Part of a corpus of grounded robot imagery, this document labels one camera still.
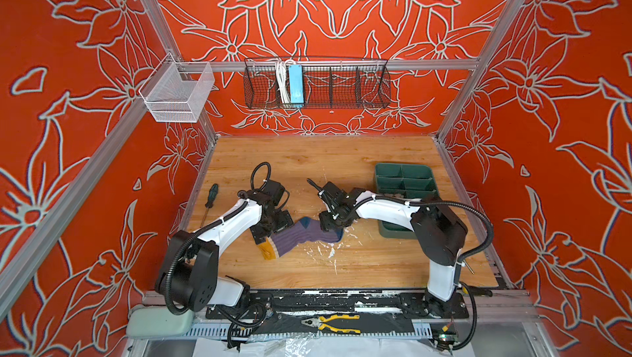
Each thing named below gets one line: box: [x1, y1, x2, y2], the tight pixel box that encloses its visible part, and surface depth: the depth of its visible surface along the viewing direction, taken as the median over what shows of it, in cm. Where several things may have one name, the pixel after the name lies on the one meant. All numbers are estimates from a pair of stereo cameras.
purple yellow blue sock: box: [257, 217, 344, 261], surface depth 87 cm
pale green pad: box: [126, 306, 195, 339], surface depth 69 cm
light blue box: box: [288, 64, 305, 104], surface depth 92 cm
